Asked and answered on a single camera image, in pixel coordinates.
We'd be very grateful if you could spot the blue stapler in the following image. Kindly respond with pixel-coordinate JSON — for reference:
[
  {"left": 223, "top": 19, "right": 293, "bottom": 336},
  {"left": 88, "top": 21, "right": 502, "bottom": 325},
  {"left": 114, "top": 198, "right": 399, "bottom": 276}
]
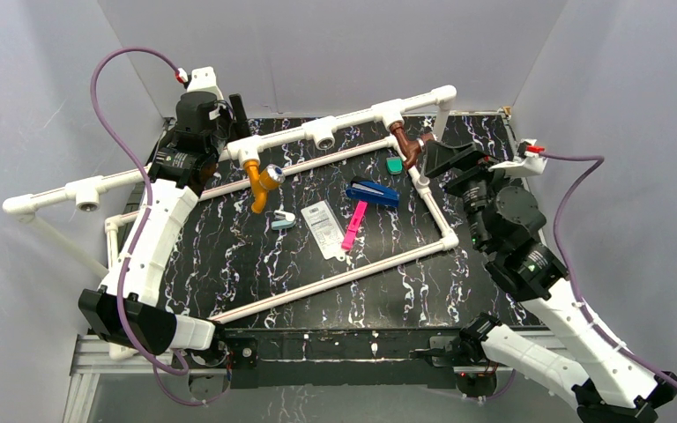
[{"left": 345, "top": 178, "right": 400, "bottom": 208}]

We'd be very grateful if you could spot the pink plastic clip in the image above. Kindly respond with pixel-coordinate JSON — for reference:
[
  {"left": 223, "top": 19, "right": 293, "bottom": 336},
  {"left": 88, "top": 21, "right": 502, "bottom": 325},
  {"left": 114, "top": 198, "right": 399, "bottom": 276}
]
[{"left": 341, "top": 201, "right": 368, "bottom": 251}]

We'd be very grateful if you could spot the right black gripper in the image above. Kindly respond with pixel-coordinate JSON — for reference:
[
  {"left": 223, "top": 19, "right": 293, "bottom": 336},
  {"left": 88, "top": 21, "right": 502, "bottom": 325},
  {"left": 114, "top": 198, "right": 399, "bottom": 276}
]
[{"left": 423, "top": 139, "right": 523, "bottom": 252}]

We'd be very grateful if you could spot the aluminium frame rail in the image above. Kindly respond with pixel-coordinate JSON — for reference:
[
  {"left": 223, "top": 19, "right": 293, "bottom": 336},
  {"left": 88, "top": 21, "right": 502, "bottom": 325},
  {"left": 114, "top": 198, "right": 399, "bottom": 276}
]
[{"left": 63, "top": 116, "right": 620, "bottom": 423}]

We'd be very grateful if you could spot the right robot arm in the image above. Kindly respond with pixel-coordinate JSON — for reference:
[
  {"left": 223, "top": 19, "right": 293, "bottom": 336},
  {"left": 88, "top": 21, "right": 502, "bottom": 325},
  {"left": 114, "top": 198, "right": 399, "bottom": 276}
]
[{"left": 411, "top": 141, "right": 677, "bottom": 422}]

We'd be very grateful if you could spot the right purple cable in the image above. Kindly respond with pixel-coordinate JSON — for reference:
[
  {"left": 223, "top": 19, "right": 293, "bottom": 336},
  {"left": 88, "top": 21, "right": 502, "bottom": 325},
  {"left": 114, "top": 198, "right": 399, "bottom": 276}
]
[{"left": 484, "top": 150, "right": 677, "bottom": 423}]

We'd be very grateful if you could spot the small white teal clip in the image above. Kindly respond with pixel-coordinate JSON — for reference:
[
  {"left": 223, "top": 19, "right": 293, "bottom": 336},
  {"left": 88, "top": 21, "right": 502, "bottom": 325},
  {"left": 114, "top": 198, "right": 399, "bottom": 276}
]
[{"left": 270, "top": 210, "right": 296, "bottom": 231}]

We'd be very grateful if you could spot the black front base bar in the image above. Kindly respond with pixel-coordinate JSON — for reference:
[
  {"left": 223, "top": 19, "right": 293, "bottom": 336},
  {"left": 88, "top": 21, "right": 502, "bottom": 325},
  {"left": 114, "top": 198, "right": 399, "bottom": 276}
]
[{"left": 223, "top": 328, "right": 475, "bottom": 389}]

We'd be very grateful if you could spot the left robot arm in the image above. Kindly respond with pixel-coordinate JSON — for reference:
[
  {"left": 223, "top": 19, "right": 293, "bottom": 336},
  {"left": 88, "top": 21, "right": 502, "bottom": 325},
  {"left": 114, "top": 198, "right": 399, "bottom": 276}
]
[{"left": 78, "top": 91, "right": 251, "bottom": 367}]

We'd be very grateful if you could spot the teal green eraser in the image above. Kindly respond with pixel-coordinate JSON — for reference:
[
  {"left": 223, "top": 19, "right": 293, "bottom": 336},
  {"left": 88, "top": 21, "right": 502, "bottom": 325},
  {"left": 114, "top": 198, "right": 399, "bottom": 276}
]
[{"left": 386, "top": 157, "right": 405, "bottom": 175}]

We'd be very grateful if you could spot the orange plastic faucet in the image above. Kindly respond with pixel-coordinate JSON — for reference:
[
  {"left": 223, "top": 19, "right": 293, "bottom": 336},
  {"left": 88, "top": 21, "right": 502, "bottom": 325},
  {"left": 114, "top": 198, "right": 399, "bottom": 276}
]
[{"left": 242, "top": 160, "right": 286, "bottom": 214}]

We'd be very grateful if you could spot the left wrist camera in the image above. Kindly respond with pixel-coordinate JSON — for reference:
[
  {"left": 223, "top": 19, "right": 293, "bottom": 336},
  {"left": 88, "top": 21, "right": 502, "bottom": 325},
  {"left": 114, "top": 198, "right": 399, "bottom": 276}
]
[{"left": 175, "top": 66, "right": 224, "bottom": 100}]

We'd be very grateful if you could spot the white barcode label tag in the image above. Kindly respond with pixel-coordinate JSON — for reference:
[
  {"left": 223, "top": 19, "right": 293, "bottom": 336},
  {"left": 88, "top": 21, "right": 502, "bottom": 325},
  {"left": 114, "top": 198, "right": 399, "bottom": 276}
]
[{"left": 301, "top": 200, "right": 346, "bottom": 262}]

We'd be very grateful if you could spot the white PVC pipe frame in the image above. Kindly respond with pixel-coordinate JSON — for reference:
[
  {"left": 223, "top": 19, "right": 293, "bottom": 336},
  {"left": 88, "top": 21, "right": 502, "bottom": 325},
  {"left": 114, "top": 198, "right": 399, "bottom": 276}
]
[{"left": 2, "top": 84, "right": 461, "bottom": 360}]

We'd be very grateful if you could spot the brown plastic faucet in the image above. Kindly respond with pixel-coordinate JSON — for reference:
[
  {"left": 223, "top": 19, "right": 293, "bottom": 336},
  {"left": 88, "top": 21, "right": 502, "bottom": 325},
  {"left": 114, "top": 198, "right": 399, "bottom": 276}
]
[{"left": 388, "top": 121, "right": 437, "bottom": 170}]

